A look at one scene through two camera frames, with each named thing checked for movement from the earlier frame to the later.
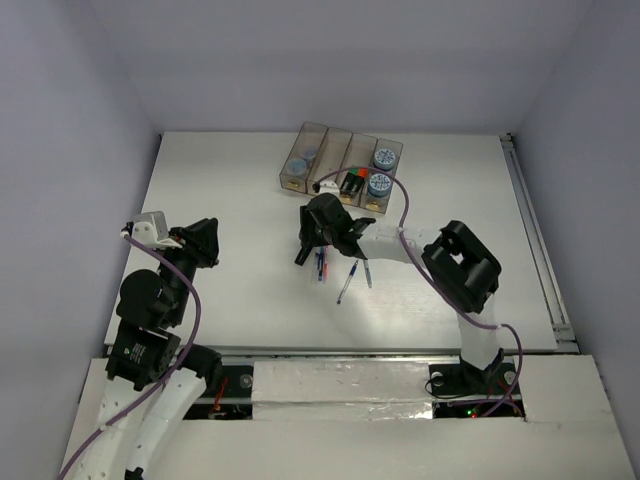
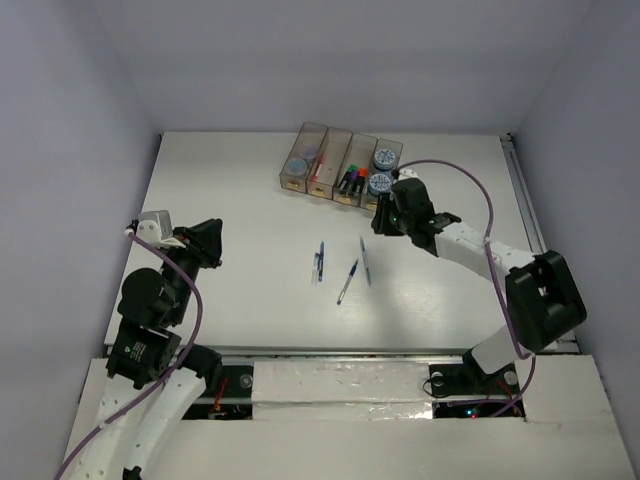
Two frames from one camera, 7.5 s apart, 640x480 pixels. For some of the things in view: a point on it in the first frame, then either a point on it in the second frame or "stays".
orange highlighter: (359, 179) stays
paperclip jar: (296, 167) stays
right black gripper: (308, 232) to (380, 221)
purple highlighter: (303, 255) to (354, 179)
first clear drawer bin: (296, 170) stays
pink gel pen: (326, 264) to (315, 178)
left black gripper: (195, 245) stays
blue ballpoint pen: (346, 284) stays
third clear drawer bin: (359, 154) stays
